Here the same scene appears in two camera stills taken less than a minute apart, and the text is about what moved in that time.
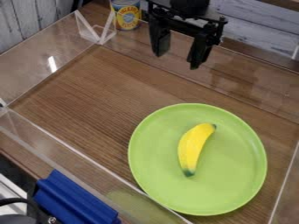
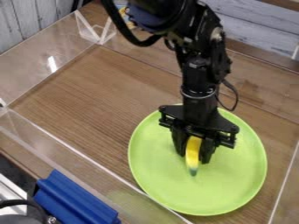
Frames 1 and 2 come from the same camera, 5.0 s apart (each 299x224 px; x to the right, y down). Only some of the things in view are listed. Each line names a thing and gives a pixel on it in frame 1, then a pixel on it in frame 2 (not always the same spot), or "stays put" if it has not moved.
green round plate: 230,165 stays put
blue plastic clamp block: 65,201 stays put
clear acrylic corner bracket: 98,33 stays put
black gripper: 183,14 -> 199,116
